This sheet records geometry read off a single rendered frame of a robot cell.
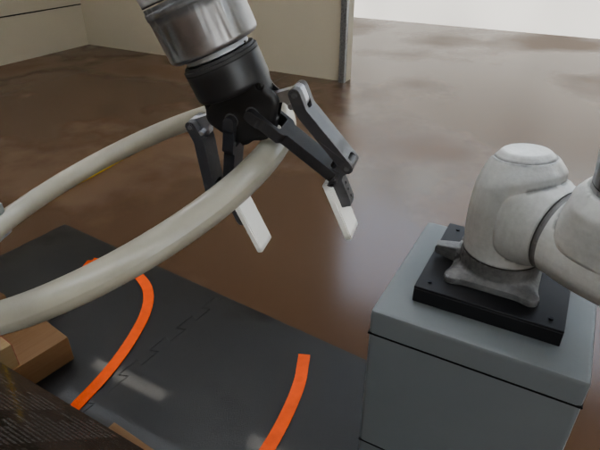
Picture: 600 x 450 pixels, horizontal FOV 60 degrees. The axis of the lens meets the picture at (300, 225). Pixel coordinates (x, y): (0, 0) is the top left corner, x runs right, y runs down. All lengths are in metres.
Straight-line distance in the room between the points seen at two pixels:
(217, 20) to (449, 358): 0.79
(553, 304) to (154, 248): 0.83
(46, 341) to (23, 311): 1.67
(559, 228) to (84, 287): 0.73
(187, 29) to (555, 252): 0.70
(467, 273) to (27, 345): 1.61
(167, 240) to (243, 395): 1.51
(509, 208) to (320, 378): 1.19
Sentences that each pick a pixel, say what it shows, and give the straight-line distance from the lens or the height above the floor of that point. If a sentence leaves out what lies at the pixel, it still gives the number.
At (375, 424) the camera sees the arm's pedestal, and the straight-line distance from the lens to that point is 1.28.
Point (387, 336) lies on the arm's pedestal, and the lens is 1.08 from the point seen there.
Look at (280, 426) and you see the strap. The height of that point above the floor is 0.02.
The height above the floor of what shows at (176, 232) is 1.24.
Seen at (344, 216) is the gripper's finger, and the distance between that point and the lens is 0.54.
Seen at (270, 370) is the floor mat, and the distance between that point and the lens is 2.00.
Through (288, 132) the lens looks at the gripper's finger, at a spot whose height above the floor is 1.29.
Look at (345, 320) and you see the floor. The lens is 2.23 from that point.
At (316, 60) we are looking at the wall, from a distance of 5.60.
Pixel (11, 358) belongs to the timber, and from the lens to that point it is 2.07.
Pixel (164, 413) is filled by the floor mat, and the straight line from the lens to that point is 1.93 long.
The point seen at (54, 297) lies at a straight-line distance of 0.47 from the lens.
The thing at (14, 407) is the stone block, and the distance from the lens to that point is 1.14.
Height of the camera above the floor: 1.48
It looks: 31 degrees down
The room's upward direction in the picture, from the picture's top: straight up
